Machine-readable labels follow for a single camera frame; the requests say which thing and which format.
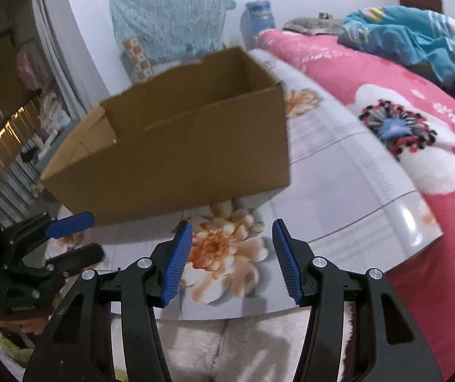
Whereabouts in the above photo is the person's left hand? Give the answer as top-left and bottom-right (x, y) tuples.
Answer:
(0, 315), (50, 335)

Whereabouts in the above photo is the white fluffy blanket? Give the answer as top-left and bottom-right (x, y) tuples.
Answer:
(157, 308), (310, 381)

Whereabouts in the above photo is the floral white mat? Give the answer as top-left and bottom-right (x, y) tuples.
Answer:
(44, 46), (445, 321)

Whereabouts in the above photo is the brown cardboard box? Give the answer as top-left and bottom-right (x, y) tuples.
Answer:
(41, 47), (291, 225)

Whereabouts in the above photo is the pink floral bedspread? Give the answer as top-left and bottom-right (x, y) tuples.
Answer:
(258, 29), (455, 381)

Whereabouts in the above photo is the blue water bottle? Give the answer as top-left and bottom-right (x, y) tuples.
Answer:
(240, 0), (276, 49)

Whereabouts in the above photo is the blue cartoon quilt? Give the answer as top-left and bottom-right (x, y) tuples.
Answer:
(337, 5), (455, 95)

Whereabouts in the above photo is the grey green pillow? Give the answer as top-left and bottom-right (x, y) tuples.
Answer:
(283, 13), (344, 36)

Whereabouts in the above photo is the teal patterned wall cloth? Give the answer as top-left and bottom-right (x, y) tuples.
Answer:
(109, 0), (236, 84)

